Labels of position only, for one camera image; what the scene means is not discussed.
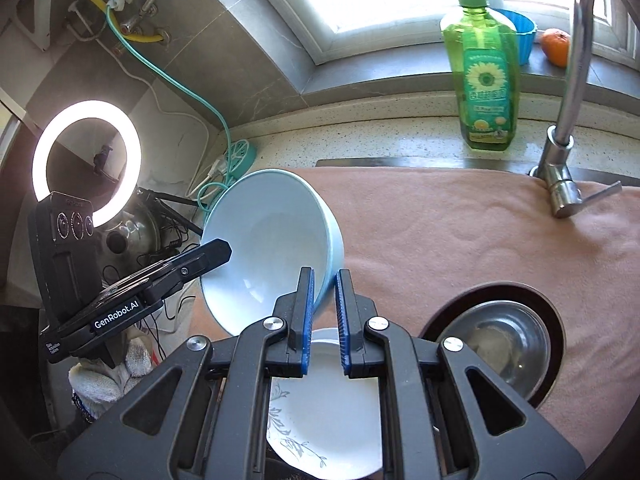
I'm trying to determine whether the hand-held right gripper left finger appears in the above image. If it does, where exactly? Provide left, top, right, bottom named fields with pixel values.
left=57, top=266, right=317, bottom=480

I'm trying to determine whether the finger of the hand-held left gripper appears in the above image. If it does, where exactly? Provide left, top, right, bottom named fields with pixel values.
left=134, top=239, right=233, bottom=297

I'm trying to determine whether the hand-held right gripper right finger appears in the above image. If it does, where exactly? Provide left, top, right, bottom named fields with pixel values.
left=335, top=269, right=586, bottom=480

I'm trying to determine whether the light blue bowl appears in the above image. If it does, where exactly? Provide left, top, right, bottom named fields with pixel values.
left=200, top=169, right=346, bottom=337

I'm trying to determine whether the person's left hand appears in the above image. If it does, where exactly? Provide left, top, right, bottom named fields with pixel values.
left=69, top=341, right=154, bottom=412

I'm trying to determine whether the black tripod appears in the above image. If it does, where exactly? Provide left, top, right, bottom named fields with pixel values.
left=135, top=187, right=203, bottom=233

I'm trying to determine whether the grey leaf print white plate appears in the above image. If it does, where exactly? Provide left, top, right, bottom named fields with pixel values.
left=265, top=327, right=383, bottom=478

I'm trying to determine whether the teal round fan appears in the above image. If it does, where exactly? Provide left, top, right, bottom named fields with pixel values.
left=225, top=140, right=258, bottom=181

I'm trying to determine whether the pink towel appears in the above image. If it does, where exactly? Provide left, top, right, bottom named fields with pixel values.
left=187, top=165, right=640, bottom=466

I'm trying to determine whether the large stainless steel bowl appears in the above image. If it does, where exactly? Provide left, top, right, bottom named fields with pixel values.
left=437, top=302, right=551, bottom=396

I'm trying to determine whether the steel sink rim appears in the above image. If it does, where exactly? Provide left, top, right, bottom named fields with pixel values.
left=316, top=157, right=536, bottom=171

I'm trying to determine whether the dark brown bowl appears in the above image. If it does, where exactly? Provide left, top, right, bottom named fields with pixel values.
left=417, top=282, right=566, bottom=406

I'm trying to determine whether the green dish soap bottle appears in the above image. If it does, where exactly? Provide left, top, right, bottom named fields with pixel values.
left=440, top=0, right=521, bottom=152

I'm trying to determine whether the steel faucet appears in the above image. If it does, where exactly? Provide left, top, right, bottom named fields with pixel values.
left=529, top=0, right=623, bottom=219

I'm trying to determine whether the blue container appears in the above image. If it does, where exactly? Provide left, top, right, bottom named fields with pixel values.
left=495, top=8, right=537, bottom=66

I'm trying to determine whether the orange fruit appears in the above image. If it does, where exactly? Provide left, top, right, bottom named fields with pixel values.
left=541, top=28, right=571, bottom=67

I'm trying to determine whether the ring light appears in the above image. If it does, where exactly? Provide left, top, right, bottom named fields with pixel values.
left=32, top=100, right=143, bottom=228

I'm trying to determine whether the teal hose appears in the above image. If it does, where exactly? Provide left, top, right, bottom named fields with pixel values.
left=105, top=7, right=251, bottom=211

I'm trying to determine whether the white cable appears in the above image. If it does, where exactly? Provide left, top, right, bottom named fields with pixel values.
left=97, top=35, right=221, bottom=196

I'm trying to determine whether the yellow hose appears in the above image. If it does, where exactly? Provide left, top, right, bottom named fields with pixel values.
left=85, top=0, right=166, bottom=43

